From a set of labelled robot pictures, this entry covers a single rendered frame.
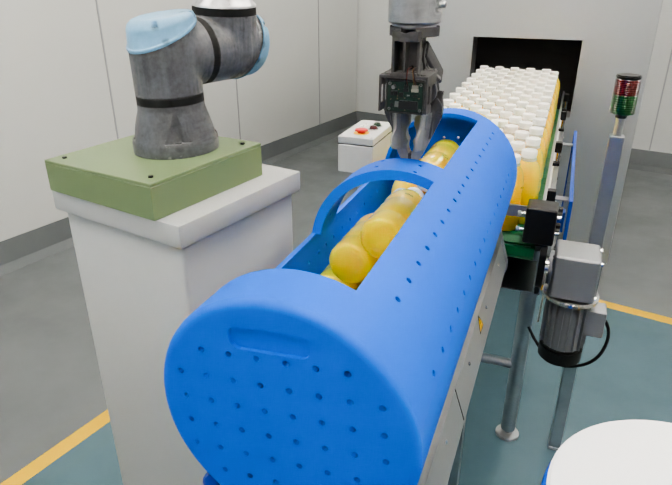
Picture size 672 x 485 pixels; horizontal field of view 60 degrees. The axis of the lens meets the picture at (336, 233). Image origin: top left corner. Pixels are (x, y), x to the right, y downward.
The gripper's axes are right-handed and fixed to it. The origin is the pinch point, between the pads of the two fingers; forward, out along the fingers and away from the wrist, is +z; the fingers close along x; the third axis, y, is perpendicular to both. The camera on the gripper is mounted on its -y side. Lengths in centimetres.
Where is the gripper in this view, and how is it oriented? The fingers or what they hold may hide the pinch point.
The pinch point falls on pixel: (411, 157)
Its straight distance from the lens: 94.3
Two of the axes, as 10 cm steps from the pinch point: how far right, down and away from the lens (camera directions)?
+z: 0.0, 9.1, 4.1
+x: 9.3, 1.5, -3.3
